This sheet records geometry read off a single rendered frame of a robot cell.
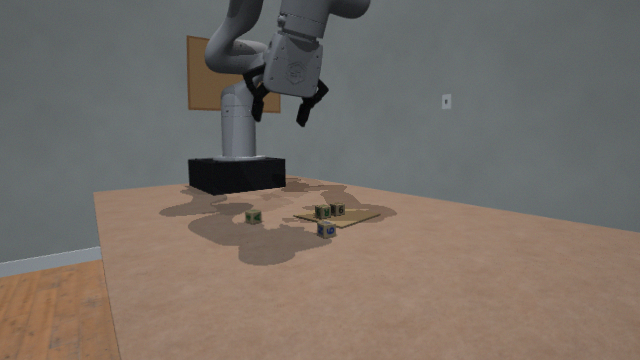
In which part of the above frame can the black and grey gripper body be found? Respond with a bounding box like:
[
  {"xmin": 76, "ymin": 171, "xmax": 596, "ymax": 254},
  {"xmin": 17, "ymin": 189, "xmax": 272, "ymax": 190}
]
[{"xmin": 260, "ymin": 30, "xmax": 323, "ymax": 98}]

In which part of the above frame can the tan flat mat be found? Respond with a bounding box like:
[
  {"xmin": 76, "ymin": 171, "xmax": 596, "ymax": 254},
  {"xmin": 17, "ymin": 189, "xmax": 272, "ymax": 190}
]
[{"xmin": 293, "ymin": 207, "xmax": 380, "ymax": 229}]

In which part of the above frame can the small tan block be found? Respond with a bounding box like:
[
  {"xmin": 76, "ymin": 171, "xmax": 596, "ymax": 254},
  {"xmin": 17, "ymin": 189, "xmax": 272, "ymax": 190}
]
[
  {"xmin": 245, "ymin": 209, "xmax": 262, "ymax": 225},
  {"xmin": 317, "ymin": 220, "xmax": 336, "ymax": 239},
  {"xmin": 315, "ymin": 204, "xmax": 331, "ymax": 219},
  {"xmin": 330, "ymin": 202, "xmax": 345, "ymax": 216}
]

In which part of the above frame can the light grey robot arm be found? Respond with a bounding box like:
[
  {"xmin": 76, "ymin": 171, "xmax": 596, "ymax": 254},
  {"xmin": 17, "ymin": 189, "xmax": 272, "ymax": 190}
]
[{"xmin": 205, "ymin": 0, "xmax": 371, "ymax": 161}]

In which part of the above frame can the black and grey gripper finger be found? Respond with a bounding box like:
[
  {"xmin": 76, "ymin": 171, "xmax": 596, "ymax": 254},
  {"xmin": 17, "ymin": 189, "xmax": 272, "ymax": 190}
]
[
  {"xmin": 296, "ymin": 79, "xmax": 329, "ymax": 127},
  {"xmin": 242, "ymin": 63, "xmax": 270, "ymax": 122}
]

